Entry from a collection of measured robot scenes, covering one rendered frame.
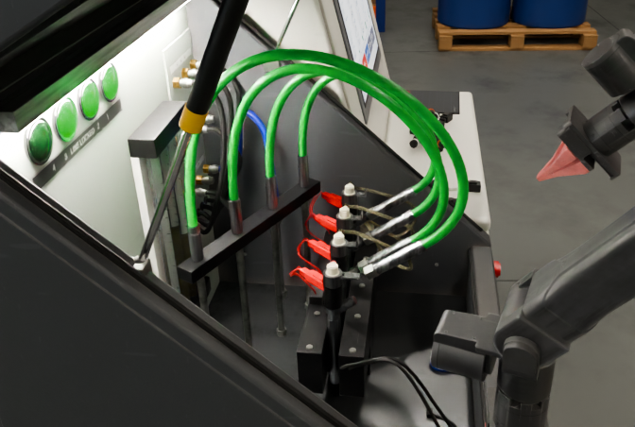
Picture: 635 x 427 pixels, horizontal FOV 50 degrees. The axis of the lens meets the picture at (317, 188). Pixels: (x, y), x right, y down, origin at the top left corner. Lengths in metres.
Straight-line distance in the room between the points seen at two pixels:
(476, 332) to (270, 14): 0.68
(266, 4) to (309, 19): 0.08
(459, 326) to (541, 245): 2.39
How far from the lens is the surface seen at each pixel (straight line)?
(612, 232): 0.63
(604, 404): 2.46
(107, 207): 0.93
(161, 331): 0.65
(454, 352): 0.78
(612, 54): 0.94
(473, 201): 1.41
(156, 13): 1.00
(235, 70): 0.87
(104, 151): 0.92
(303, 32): 1.22
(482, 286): 1.22
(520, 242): 3.14
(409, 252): 0.95
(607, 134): 0.98
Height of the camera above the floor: 1.67
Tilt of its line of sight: 29 degrees down
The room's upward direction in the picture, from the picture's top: 2 degrees counter-clockwise
